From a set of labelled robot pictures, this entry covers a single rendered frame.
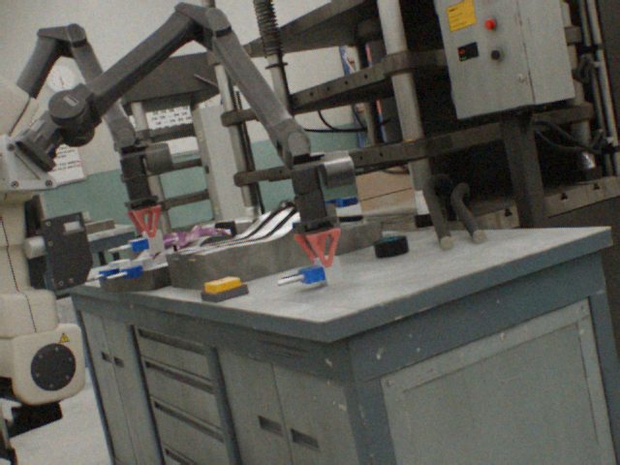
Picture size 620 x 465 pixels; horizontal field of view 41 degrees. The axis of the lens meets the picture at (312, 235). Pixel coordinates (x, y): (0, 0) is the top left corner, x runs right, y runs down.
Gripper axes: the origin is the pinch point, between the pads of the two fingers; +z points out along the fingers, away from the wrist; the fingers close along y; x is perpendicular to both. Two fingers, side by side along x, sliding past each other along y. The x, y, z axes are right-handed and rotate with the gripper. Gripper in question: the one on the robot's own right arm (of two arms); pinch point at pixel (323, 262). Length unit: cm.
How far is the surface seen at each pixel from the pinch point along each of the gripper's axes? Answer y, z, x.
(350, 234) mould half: 36.3, -0.1, -22.8
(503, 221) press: 52, 9, -79
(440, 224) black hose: 9.6, -0.5, -34.0
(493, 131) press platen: 64, -18, -89
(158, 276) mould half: 59, 1, 23
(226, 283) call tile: 14.7, 1.2, 17.0
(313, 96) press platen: 113, -42, -52
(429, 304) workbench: -29.1, 7.9, -7.0
